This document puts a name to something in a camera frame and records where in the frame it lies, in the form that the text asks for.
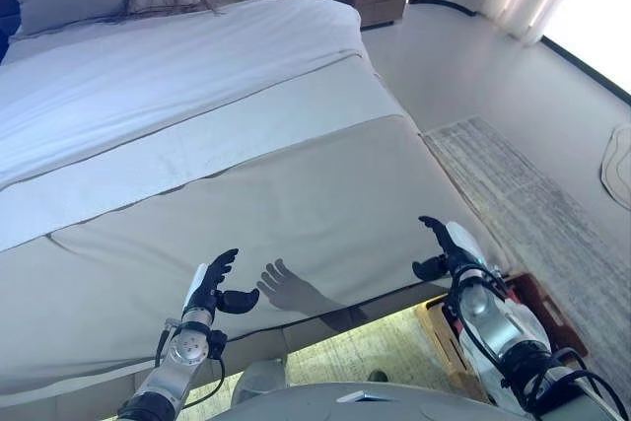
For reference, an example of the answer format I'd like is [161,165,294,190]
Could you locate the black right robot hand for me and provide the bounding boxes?
[411,215,487,283]

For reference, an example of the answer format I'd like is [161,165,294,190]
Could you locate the bed with beige cover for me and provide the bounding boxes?
[0,0,515,421]

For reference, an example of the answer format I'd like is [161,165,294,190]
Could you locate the grey striped area rug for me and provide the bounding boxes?
[176,114,631,421]

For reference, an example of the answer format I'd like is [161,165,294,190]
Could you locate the woven wicker basket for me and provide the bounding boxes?
[413,271,591,393]

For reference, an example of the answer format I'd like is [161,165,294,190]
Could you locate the beige oval rug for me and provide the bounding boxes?
[599,122,631,206]

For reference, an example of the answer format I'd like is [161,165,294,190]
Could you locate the grey robot torso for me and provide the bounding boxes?
[206,381,494,421]

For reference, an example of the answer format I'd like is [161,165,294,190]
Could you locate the dark blue cushion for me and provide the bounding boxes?
[0,0,23,65]

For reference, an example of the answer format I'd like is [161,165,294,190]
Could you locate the white duvet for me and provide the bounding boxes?
[0,0,369,191]

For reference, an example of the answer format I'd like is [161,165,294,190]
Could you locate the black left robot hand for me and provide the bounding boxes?
[180,247,261,316]

